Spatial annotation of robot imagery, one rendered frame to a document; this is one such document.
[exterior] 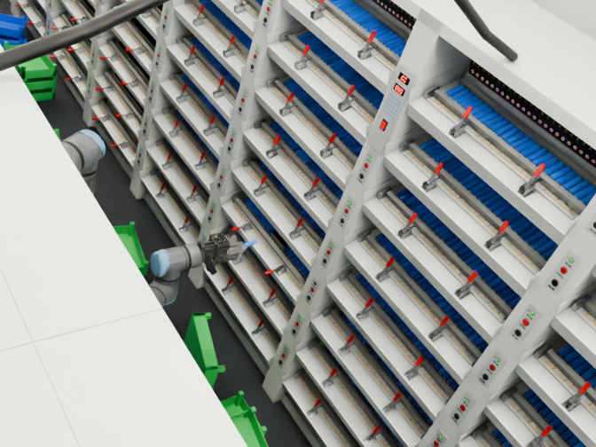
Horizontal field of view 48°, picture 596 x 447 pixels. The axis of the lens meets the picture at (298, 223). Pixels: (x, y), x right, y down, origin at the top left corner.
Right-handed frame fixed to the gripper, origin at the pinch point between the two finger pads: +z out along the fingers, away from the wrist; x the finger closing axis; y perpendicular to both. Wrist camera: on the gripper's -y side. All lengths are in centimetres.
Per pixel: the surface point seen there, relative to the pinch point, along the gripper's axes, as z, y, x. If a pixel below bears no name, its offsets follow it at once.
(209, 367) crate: -17.2, -41.2, -21.1
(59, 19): 14, -28, 242
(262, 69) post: 16, 56, 35
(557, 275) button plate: 16, 76, -100
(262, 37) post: 15, 67, 39
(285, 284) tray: 13.2, -9.7, -15.7
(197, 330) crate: -13.0, -41.4, -2.3
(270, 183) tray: 20.3, 14.2, 17.2
